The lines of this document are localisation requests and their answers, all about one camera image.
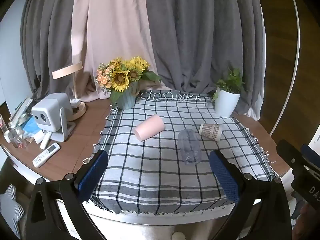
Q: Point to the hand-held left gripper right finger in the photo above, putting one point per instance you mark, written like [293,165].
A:
[225,177]

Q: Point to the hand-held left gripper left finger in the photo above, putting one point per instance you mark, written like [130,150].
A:
[93,172]

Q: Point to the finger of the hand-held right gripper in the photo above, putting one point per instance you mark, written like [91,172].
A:
[290,153]
[311,153]

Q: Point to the clear plastic cup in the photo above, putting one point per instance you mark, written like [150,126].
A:
[188,145]

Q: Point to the patterned paper cup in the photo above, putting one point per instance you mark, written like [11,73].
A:
[211,131]

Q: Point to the pink cup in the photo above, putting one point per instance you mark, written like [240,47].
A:
[148,128]

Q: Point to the white box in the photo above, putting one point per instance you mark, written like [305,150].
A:
[315,136]

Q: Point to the checked grey white tablecloth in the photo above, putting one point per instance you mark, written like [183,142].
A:
[150,180]

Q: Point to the slim white remote control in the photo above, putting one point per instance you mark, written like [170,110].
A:
[45,140]

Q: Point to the white plant pot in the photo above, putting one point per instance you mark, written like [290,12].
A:
[226,103]

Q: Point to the white projector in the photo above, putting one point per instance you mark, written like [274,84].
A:
[50,110]

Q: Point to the blue packet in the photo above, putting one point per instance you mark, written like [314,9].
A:
[30,127]

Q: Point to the teal ribbed vase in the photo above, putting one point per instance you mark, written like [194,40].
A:
[127,97]

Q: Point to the clear small bottle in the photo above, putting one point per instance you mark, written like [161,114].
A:
[15,137]

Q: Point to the striped cushion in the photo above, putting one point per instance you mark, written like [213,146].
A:
[11,205]

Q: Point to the green leafy plant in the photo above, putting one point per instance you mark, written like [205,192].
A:
[231,81]

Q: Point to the sunflower bouquet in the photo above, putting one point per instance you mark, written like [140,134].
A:
[122,76]

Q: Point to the white desk lamp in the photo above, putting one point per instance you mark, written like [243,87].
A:
[67,70]

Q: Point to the grey curtain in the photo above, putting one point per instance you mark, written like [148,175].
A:
[50,35]
[200,35]

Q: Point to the pink curtain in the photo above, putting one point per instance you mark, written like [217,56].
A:
[112,25]

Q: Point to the white curved frame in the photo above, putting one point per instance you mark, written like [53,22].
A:
[297,45]

